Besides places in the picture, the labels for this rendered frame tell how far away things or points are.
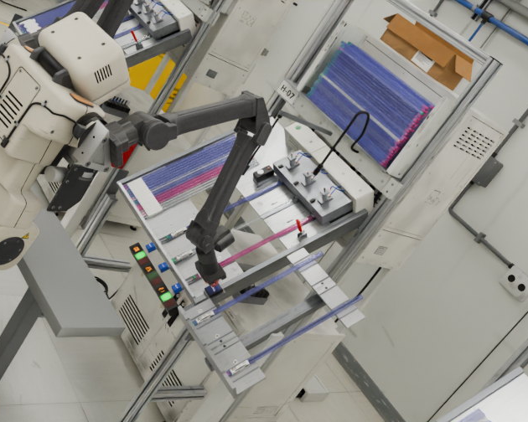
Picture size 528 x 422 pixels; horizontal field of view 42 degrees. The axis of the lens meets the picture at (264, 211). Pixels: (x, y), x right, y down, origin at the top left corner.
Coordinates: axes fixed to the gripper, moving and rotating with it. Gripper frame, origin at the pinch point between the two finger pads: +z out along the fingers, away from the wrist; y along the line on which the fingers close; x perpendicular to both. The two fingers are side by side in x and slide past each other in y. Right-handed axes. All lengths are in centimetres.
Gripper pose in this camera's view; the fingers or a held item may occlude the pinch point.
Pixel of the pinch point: (214, 284)
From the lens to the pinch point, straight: 229.9
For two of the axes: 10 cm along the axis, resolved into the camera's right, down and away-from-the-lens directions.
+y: -5.2, -6.0, 6.0
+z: 1.0, 6.6, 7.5
